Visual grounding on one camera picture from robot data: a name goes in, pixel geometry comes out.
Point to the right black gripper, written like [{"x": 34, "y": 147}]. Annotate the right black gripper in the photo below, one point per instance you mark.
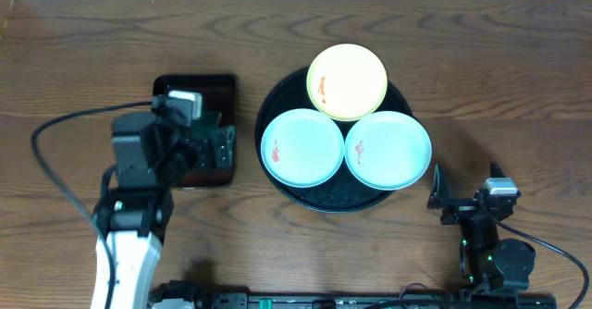
[{"x": 440, "y": 199}]

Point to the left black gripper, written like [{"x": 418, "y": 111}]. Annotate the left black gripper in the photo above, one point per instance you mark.
[{"x": 218, "y": 147}]

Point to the light blue plate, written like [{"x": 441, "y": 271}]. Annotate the light blue plate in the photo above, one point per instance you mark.
[
  {"x": 388, "y": 150},
  {"x": 302, "y": 148}
]

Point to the yellow plate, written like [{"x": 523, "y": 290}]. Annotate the yellow plate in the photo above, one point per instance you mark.
[{"x": 346, "y": 82}]

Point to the green yellow sponge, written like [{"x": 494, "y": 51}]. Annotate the green yellow sponge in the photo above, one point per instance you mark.
[{"x": 206, "y": 125}]

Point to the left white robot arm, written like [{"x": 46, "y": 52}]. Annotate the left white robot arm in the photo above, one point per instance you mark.
[{"x": 132, "y": 222}]

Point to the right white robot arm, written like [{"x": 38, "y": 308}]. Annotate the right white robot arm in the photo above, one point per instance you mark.
[{"x": 491, "y": 263}]

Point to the dark red rectangular tray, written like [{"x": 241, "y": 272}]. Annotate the dark red rectangular tray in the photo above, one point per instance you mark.
[{"x": 217, "y": 91}]

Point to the round black tray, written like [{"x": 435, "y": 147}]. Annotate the round black tray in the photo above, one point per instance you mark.
[{"x": 342, "y": 193}]

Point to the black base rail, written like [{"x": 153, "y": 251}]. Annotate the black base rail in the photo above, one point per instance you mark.
[{"x": 186, "y": 294}]

